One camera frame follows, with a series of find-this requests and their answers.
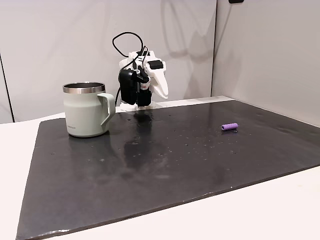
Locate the sage green steel-rimmed mug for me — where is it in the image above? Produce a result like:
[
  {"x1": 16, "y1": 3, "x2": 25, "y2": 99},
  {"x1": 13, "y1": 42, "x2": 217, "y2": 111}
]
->
[{"x1": 62, "y1": 81, "x2": 117, "y2": 138}]

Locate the black rubber mat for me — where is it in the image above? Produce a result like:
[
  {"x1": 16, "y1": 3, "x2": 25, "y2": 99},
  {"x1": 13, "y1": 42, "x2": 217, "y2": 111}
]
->
[{"x1": 15, "y1": 99, "x2": 320, "y2": 240}]

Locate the black camera box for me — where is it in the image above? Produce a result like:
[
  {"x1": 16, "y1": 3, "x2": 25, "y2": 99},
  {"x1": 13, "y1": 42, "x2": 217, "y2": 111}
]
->
[{"x1": 118, "y1": 69, "x2": 139, "y2": 106}]

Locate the purple pen grip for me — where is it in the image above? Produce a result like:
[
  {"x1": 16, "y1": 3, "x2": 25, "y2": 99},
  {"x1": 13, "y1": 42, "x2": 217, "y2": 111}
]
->
[{"x1": 221, "y1": 122, "x2": 239, "y2": 132}]

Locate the black cable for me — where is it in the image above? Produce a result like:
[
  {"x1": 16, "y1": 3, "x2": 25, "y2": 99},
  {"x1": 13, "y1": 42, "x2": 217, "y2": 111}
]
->
[{"x1": 112, "y1": 31, "x2": 151, "y2": 71}]

